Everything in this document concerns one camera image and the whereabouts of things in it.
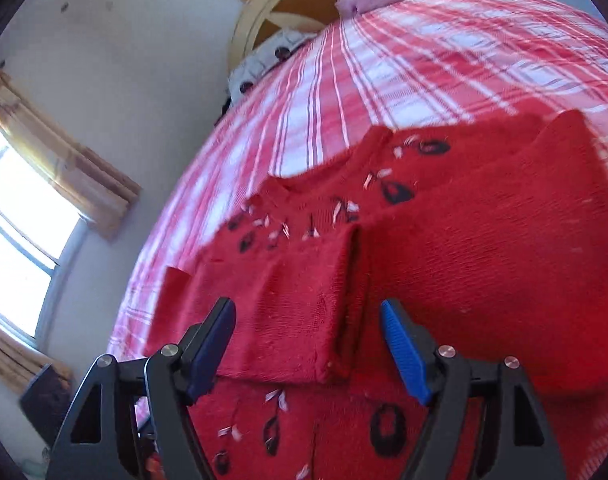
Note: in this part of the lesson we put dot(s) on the dark furniture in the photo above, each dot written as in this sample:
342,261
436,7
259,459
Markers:
44,400

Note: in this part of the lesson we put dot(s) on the red towel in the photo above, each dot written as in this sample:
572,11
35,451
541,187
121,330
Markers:
484,260

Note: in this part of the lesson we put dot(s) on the yellow patterned curtain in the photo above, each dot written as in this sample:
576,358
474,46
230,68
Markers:
84,175
9,355

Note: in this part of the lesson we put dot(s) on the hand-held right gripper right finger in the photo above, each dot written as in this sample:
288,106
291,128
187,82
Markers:
406,355

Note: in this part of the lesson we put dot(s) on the cream wooden headboard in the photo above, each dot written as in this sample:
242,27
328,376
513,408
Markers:
254,15

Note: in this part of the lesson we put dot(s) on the bright window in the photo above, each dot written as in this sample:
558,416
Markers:
19,220

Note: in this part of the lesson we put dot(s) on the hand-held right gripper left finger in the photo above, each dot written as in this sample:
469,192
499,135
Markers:
211,355

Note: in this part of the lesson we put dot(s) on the red plaid bed sheet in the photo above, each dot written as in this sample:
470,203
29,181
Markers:
409,60

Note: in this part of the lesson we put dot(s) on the white patterned pillow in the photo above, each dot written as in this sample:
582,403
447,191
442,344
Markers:
264,60

